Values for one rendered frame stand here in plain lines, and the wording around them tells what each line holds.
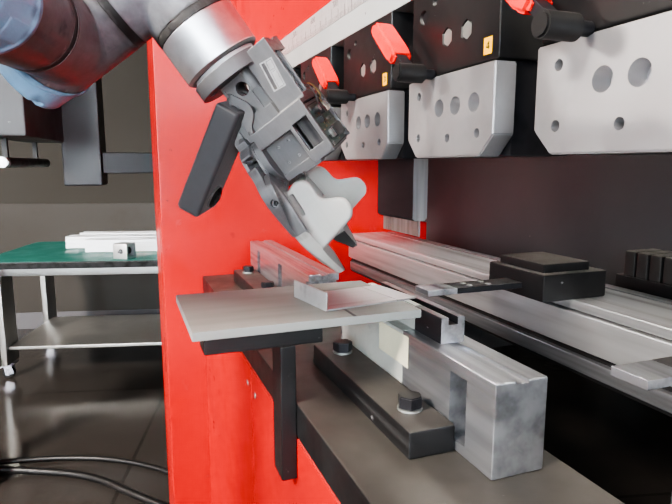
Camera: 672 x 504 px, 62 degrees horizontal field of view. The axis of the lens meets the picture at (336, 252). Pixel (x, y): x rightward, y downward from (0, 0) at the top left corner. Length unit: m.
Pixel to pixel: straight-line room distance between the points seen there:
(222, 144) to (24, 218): 4.00
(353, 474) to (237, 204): 1.06
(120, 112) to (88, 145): 2.26
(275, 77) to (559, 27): 0.24
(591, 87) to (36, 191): 4.22
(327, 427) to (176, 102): 1.05
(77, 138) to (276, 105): 1.57
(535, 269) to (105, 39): 0.59
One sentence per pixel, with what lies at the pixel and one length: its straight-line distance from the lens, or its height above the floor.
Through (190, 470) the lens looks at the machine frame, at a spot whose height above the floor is 0.32.
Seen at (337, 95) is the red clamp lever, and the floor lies 1.26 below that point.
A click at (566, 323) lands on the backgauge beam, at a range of 0.85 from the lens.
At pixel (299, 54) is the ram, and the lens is 1.02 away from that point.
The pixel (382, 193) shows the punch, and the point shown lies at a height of 1.13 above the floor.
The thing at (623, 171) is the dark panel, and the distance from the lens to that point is 1.13.
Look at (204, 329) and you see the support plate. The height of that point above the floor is 1.00.
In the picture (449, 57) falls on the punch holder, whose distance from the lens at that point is 0.57.
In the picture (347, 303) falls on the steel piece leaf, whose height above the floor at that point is 1.00.
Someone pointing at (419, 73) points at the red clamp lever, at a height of 1.25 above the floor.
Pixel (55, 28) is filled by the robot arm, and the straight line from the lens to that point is 0.47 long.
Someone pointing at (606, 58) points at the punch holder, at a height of 1.23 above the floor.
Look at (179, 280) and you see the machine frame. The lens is 1.54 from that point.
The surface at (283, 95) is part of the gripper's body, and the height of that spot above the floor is 1.23.
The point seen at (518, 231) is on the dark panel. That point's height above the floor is 1.02.
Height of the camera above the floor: 1.17
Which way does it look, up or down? 9 degrees down
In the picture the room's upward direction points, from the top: straight up
